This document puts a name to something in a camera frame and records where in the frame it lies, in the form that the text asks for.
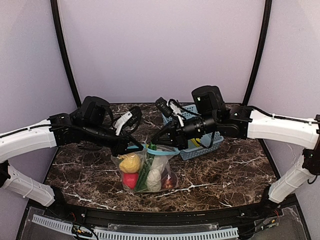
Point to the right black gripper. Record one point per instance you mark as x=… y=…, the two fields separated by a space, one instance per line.
x=175 y=132

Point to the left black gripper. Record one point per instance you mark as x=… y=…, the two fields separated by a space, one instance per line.
x=122 y=146

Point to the orange fruit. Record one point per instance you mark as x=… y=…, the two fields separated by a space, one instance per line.
x=130 y=163

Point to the white cauliflower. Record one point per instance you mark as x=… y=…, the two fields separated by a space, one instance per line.
x=159 y=163

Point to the clear zip top bag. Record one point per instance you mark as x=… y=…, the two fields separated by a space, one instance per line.
x=169 y=152

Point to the green cucumber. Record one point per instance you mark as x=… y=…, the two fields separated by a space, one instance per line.
x=141 y=183

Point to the dark red apple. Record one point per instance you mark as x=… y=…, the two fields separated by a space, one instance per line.
x=168 y=183

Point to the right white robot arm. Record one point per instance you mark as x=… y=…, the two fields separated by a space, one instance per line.
x=244 y=122

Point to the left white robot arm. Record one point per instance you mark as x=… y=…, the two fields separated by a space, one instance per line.
x=92 y=122

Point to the yellow banana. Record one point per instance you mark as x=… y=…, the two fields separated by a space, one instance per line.
x=194 y=143

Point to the light blue plastic basket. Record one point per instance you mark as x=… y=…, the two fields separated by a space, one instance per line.
x=192 y=151

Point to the white slotted cable duct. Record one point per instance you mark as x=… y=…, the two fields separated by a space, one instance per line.
x=128 y=232

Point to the left black frame post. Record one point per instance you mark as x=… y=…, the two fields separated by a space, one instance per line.
x=63 y=52

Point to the black frame post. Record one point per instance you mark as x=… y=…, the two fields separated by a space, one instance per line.
x=259 y=51
x=63 y=52

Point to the right black frame post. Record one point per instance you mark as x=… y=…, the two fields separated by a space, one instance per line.
x=259 y=51

